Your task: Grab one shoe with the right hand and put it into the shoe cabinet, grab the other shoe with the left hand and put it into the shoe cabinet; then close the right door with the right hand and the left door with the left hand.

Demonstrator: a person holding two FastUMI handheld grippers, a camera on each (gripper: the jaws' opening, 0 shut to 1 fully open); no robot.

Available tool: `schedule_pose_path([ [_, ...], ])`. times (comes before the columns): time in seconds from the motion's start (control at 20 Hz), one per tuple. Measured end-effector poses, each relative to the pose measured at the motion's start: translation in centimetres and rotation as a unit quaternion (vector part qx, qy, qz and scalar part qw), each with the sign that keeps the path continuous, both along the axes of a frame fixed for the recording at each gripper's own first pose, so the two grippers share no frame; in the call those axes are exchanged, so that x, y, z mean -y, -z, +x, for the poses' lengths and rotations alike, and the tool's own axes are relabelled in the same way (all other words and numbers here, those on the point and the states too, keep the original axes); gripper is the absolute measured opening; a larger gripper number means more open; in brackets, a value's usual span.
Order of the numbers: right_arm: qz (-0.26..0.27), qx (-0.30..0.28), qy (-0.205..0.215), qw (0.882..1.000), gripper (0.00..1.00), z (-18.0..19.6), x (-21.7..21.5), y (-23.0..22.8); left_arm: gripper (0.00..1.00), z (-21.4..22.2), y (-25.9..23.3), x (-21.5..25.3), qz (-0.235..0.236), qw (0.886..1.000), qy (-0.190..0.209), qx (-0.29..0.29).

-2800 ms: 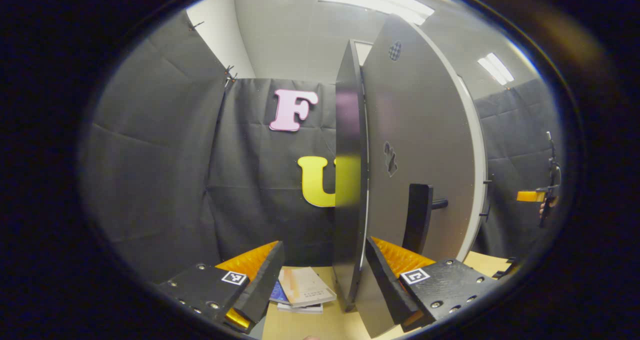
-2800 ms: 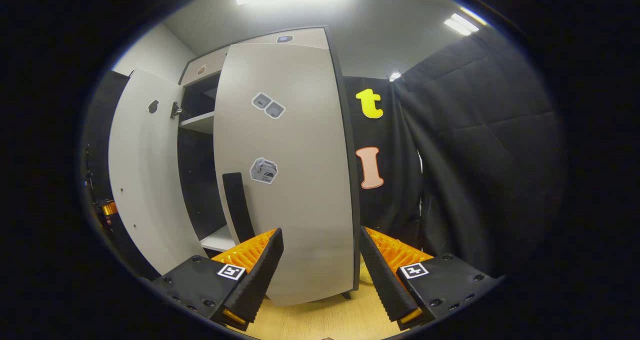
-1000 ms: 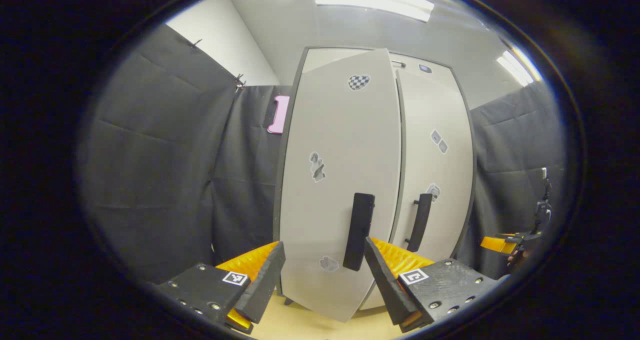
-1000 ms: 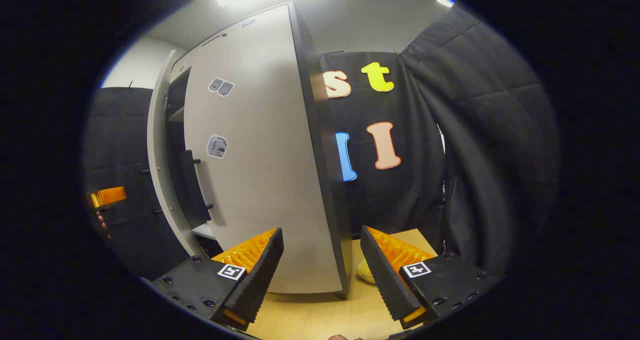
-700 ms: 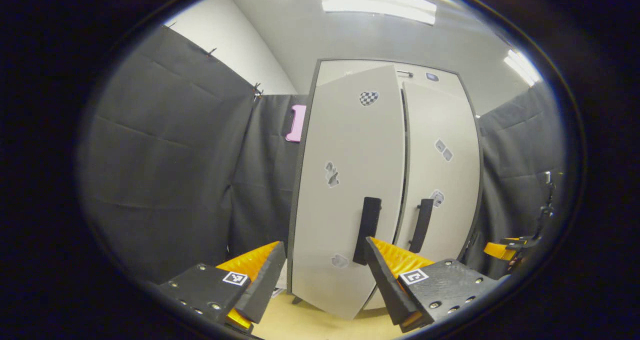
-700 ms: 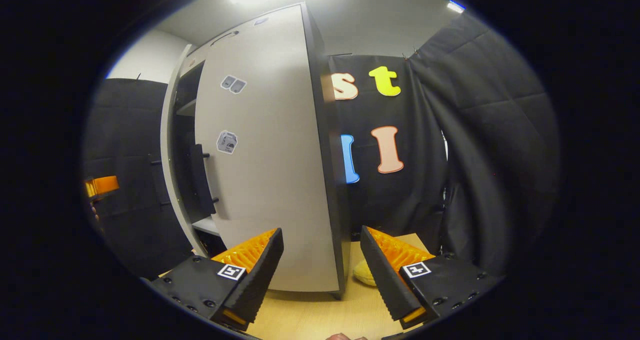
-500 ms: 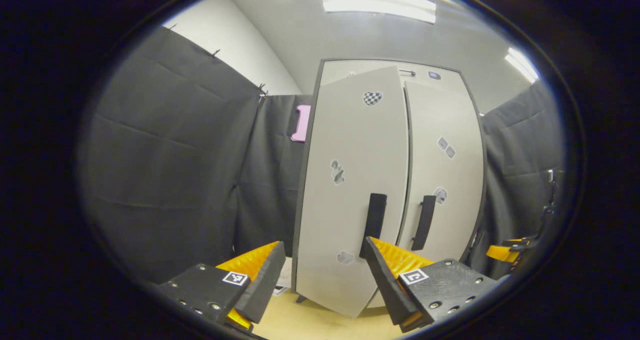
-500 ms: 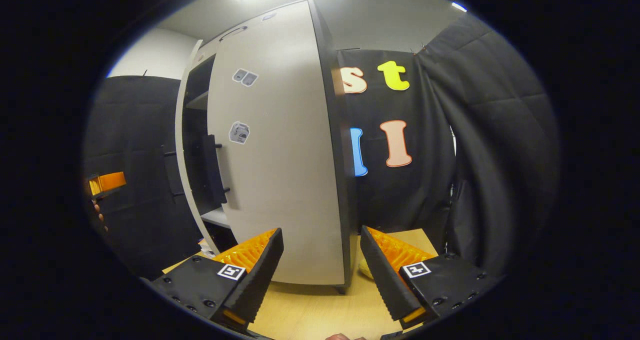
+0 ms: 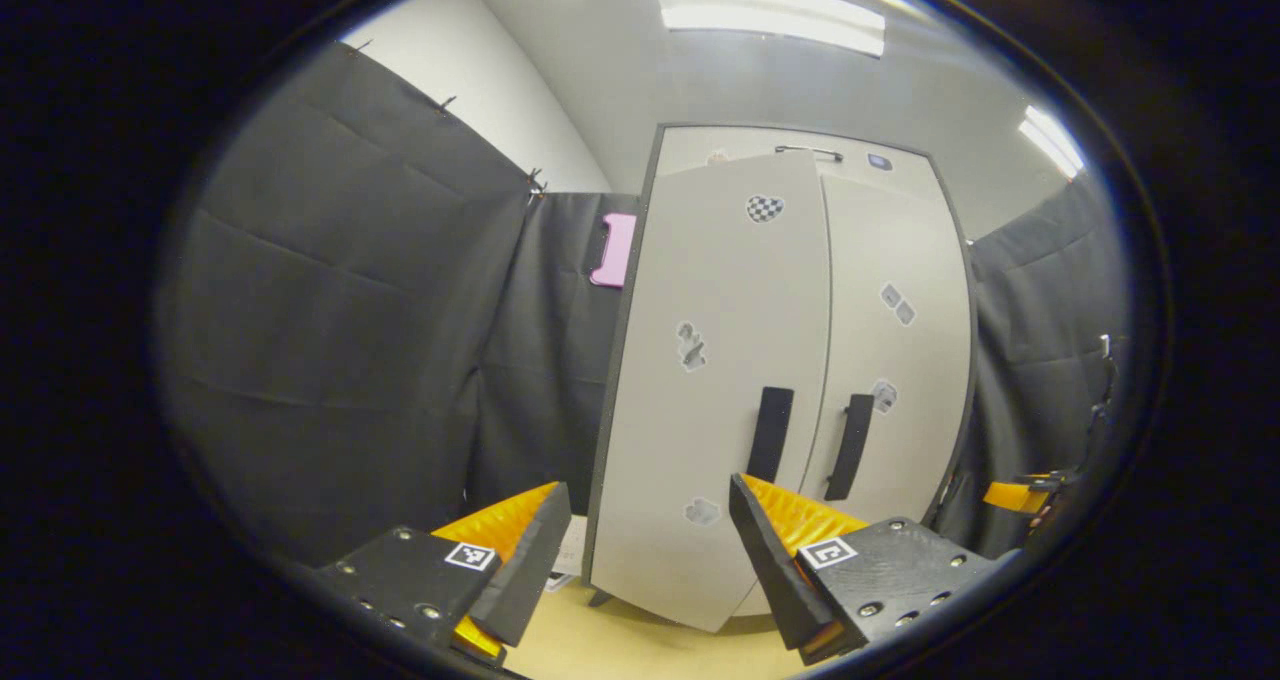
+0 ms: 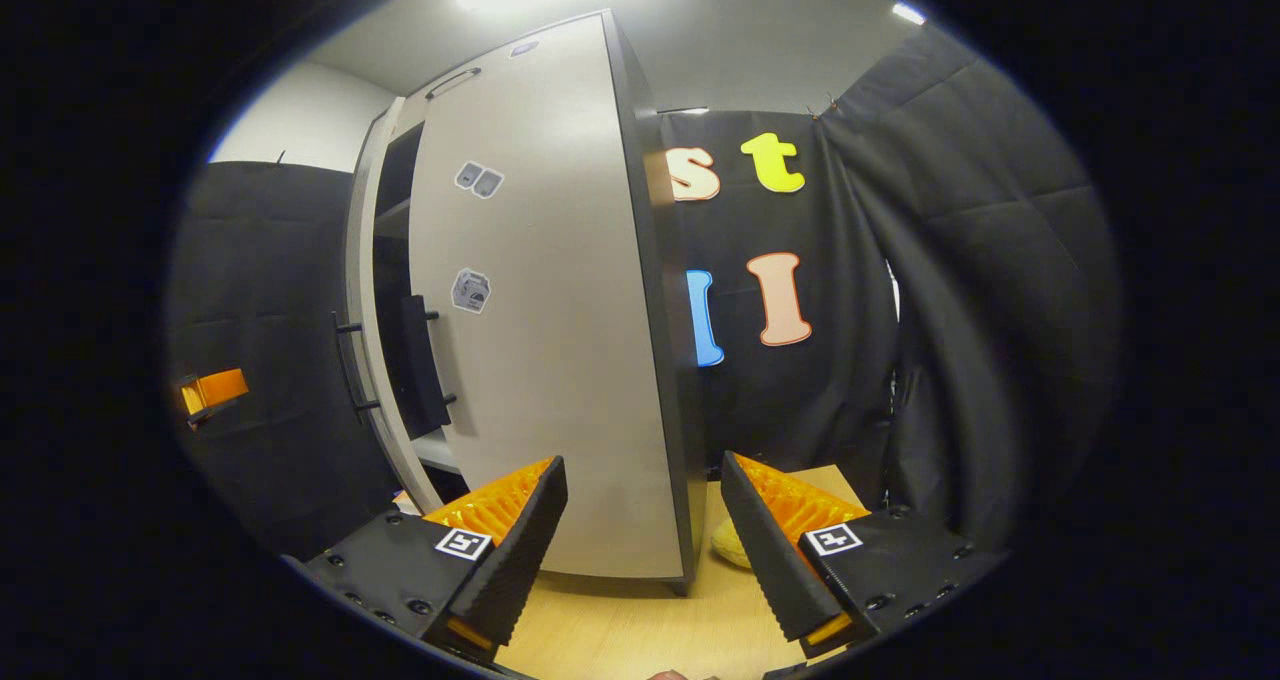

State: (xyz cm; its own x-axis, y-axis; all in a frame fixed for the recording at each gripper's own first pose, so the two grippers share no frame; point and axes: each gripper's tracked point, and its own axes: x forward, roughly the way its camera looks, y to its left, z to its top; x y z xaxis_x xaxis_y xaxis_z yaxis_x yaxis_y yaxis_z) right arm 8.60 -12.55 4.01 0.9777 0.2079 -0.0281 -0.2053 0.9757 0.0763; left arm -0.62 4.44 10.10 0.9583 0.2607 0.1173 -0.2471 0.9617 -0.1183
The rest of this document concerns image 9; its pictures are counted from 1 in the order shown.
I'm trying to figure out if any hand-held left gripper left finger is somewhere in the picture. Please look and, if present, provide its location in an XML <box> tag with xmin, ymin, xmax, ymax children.
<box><xmin>320</xmin><ymin>480</ymin><xmax>573</xmax><ymax>666</ymax></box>

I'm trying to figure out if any ceiling light panel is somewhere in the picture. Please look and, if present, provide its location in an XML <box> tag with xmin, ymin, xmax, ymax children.
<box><xmin>648</xmin><ymin>0</ymin><xmax>888</xmax><ymax>58</ymax></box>
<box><xmin>1018</xmin><ymin>105</ymin><xmax>1086</xmax><ymax>179</ymax></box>

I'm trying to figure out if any grey cabinet door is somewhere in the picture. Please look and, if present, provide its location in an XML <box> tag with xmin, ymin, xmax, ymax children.
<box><xmin>800</xmin><ymin>172</ymin><xmax>976</xmax><ymax>526</ymax></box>
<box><xmin>588</xmin><ymin>150</ymin><xmax>833</xmax><ymax>633</ymax></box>

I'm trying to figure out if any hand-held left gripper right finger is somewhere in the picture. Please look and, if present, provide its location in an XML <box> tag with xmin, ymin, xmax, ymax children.
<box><xmin>728</xmin><ymin>473</ymin><xmax>1021</xmax><ymax>666</ymax></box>

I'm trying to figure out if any black backdrop cloth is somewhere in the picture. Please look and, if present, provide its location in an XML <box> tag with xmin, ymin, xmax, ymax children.
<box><xmin>470</xmin><ymin>190</ymin><xmax>641</xmax><ymax>516</ymax></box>
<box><xmin>935</xmin><ymin>175</ymin><xmax>1136</xmax><ymax>561</ymax></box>
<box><xmin>155</xmin><ymin>42</ymin><xmax>536</xmax><ymax>566</ymax></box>

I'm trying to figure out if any grey shoe cabinet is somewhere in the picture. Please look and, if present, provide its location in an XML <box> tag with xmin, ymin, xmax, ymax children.
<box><xmin>585</xmin><ymin>122</ymin><xmax>981</xmax><ymax>611</ymax></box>

